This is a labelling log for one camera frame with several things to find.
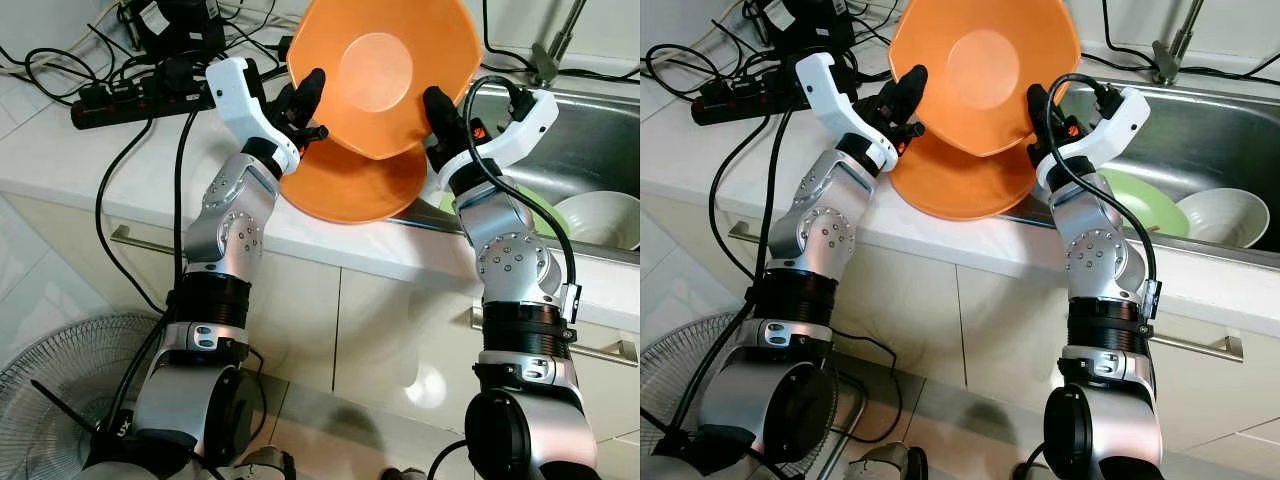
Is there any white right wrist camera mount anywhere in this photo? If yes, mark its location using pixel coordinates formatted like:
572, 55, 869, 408
440, 88, 559, 196
1035, 85, 1151, 191

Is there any stainless steel sink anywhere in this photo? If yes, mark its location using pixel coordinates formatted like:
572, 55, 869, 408
1010, 80, 1280, 251
400, 82, 641, 256

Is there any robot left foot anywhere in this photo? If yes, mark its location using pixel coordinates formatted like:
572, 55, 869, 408
235, 448, 296, 480
848, 442, 926, 480

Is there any grey floor fan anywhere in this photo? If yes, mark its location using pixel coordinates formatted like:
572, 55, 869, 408
0, 312, 166, 480
640, 318, 851, 480

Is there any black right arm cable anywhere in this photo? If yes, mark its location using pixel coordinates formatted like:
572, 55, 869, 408
464, 75, 583, 321
1044, 75, 1163, 321

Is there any white kitchen cabinet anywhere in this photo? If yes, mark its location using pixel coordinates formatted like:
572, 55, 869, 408
640, 190, 1280, 471
0, 190, 641, 471

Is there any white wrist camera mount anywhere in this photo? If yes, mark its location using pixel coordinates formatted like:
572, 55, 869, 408
205, 57, 301, 171
1035, 85, 1151, 191
793, 52, 896, 171
440, 88, 559, 196

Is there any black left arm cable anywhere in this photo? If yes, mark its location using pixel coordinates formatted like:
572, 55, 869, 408
172, 108, 206, 301
760, 105, 801, 321

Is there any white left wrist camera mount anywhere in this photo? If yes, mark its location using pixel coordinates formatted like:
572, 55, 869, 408
793, 52, 896, 171
205, 57, 301, 171

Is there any steel faucet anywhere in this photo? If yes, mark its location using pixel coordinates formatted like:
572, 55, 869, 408
530, 0, 589, 86
1150, 0, 1206, 86

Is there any black charger with white label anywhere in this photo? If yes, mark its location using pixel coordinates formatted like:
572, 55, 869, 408
130, 0, 226, 61
745, 0, 856, 56

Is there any light green plate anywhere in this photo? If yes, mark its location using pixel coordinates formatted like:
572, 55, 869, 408
440, 180, 573, 241
1095, 168, 1193, 239

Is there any black power strip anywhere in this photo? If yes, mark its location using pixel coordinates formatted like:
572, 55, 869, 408
70, 75, 226, 131
690, 72, 851, 126

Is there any orange plastic bowl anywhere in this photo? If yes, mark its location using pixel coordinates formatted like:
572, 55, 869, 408
888, 0, 1083, 159
287, 0, 484, 161

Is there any white ceramic bowl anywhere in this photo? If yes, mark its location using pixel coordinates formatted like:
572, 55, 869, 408
552, 190, 641, 251
1175, 187, 1271, 249

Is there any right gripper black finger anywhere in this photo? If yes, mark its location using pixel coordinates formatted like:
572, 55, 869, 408
1027, 82, 1064, 143
422, 85, 467, 153

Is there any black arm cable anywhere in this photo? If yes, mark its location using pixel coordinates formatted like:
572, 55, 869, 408
172, 108, 206, 301
1044, 75, 1163, 321
464, 75, 583, 321
760, 105, 801, 321

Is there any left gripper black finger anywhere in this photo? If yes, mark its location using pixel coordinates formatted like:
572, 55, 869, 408
290, 68, 328, 126
885, 65, 928, 126

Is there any black power strip cord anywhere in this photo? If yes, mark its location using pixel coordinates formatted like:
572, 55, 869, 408
94, 120, 171, 316
707, 112, 791, 311

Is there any orange plastic plate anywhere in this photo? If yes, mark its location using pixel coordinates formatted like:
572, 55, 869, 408
888, 135, 1041, 221
278, 140, 441, 225

